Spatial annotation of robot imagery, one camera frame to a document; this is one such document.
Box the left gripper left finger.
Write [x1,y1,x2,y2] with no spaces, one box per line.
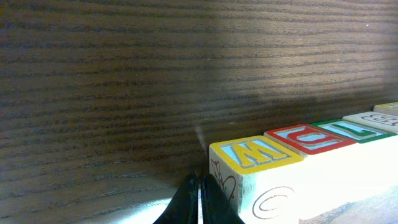
[154,174,198,224]

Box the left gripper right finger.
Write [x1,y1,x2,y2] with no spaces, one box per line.
[201,174,244,224]

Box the green circle wooden block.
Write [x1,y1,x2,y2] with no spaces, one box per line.
[208,136,303,223]

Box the red sided wooden block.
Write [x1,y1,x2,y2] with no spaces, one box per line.
[313,119,397,198]

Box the yellow top wooden block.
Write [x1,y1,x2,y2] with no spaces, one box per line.
[341,111,398,187]

